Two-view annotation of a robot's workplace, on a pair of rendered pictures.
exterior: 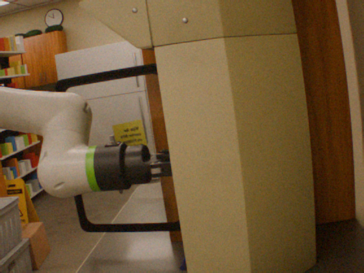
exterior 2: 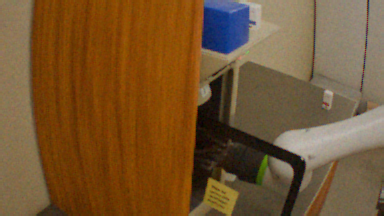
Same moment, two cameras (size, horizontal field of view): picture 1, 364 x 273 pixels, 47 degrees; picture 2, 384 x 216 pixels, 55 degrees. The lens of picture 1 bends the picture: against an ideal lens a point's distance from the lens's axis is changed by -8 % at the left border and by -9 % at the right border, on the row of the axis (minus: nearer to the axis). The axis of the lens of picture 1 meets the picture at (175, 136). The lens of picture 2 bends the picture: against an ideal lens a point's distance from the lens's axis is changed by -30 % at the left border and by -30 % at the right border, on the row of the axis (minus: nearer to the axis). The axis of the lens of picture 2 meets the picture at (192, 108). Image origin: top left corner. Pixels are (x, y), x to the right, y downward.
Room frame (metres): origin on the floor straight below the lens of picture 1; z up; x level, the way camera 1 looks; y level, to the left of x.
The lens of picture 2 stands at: (1.83, 0.31, 1.83)
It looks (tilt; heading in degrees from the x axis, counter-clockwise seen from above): 28 degrees down; 201
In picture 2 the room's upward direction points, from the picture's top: 4 degrees clockwise
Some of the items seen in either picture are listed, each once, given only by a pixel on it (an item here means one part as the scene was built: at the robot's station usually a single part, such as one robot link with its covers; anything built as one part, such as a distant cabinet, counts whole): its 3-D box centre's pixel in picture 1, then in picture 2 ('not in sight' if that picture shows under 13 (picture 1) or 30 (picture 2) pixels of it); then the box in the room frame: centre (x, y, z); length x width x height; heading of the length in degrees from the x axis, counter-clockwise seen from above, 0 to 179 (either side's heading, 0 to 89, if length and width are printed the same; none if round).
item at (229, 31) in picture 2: not in sight; (216, 22); (0.98, 0.03, 1.56); 0.10 x 0.10 x 0.09; 82
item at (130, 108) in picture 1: (121, 153); (229, 212); (1.08, 0.13, 1.19); 0.30 x 0.01 x 0.40; 73
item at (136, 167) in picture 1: (152, 163); not in sight; (0.87, 0.05, 1.20); 0.09 x 0.08 x 0.07; 81
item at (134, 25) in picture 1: (134, 28); (235, 52); (0.89, 0.05, 1.46); 0.32 x 0.11 x 0.10; 172
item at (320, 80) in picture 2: not in sight; (334, 106); (-1.81, 0.30, 0.17); 0.60 x 0.42 x 0.33; 80
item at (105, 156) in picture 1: (115, 164); not in sight; (0.88, 0.12, 1.20); 0.09 x 0.06 x 0.12; 171
